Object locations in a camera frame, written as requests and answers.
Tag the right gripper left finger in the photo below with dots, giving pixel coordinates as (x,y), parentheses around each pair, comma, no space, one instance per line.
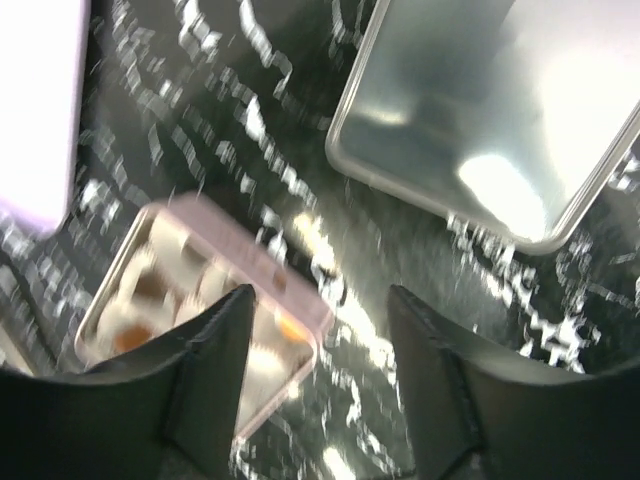
(176,395)

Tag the orange caramel chocolate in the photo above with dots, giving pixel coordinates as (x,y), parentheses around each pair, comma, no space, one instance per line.
(291,329)

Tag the dark chocolate piece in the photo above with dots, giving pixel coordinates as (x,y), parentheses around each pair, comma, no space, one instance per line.
(131,337)

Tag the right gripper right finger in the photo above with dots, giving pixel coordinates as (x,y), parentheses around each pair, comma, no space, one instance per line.
(477,410)

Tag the round dark chocolate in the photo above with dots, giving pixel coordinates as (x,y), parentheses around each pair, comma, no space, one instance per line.
(192,257)

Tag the pink chocolate tin box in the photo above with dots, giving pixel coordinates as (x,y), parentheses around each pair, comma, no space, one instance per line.
(275,365)

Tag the lilac plastic tray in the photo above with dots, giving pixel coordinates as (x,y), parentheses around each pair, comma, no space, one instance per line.
(43,55)

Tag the square dark chocolate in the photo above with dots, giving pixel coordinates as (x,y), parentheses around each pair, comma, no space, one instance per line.
(150,286)

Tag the silver tin lid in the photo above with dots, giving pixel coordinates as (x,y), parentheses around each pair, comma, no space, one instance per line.
(510,115)

